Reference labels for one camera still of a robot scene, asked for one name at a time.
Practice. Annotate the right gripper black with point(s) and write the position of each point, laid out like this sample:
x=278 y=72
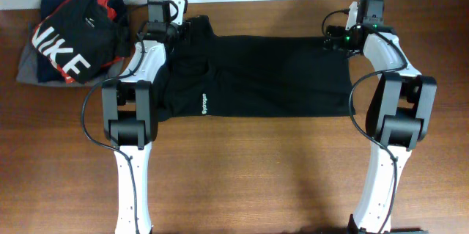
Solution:
x=340 y=31

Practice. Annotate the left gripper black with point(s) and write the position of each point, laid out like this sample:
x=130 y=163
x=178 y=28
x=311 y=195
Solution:
x=186 y=32

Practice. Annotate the black t-shirt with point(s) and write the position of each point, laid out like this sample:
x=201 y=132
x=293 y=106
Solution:
x=252 y=76

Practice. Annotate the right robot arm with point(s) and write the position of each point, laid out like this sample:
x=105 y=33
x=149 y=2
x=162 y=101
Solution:
x=398 y=115

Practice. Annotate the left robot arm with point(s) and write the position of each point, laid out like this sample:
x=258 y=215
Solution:
x=130 y=116

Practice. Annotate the red folded shirt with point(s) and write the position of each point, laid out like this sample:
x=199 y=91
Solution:
x=110 y=6

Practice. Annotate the black Nike folded shirt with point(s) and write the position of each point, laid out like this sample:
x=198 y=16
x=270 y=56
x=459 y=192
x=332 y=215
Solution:
x=78 y=39

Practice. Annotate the navy folded shirt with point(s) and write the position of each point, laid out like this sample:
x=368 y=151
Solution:
x=45 y=70

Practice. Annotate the grey folded shirt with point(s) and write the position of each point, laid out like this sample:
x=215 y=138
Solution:
x=82 y=47

